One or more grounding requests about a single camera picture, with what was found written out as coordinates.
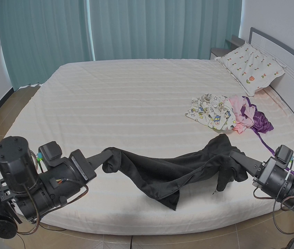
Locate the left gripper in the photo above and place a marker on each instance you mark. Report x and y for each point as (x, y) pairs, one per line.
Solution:
(64, 178)

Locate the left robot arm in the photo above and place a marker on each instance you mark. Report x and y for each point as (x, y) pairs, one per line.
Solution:
(14, 162)

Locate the bed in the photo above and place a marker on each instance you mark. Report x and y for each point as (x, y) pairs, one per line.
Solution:
(126, 100)

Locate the white printed garment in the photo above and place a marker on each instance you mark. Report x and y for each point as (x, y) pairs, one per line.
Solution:
(211, 113)

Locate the purple garment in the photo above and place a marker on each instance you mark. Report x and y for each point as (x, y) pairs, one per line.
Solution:
(262, 123)

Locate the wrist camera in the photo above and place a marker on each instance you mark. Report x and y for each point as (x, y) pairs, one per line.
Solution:
(49, 152)
(284, 154)

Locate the blue-green curtain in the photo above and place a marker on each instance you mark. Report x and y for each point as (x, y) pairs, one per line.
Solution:
(162, 22)
(46, 30)

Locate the pink garment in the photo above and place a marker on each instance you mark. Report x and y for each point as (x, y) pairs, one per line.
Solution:
(237, 108)

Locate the grey bedside table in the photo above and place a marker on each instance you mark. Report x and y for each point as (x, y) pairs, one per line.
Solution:
(220, 52)

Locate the white printed pillow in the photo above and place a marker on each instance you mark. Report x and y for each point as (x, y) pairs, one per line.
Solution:
(250, 66)

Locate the black trousers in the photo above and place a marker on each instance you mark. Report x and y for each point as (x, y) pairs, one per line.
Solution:
(162, 172)

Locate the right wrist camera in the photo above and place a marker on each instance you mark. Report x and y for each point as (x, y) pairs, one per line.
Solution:
(284, 154)

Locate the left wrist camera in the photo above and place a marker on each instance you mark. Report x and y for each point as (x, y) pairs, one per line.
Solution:
(49, 152)

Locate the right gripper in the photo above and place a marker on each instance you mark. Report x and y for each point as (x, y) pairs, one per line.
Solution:
(276, 183)

